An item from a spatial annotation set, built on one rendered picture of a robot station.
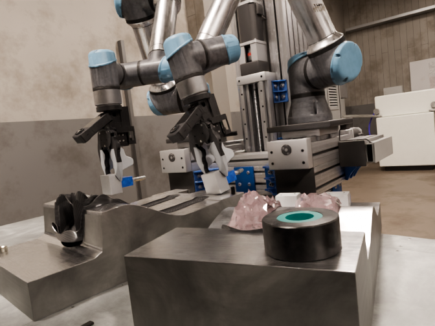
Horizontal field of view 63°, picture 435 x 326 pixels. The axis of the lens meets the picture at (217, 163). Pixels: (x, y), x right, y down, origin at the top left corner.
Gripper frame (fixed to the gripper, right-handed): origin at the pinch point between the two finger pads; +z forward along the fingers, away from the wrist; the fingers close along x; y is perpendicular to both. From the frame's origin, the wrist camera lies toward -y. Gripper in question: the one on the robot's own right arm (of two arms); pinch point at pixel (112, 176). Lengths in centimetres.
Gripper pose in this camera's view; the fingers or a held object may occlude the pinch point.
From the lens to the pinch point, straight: 105.1
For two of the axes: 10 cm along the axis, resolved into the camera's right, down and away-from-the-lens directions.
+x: -7.2, 0.2, 7.0
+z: 1.2, 9.9, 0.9
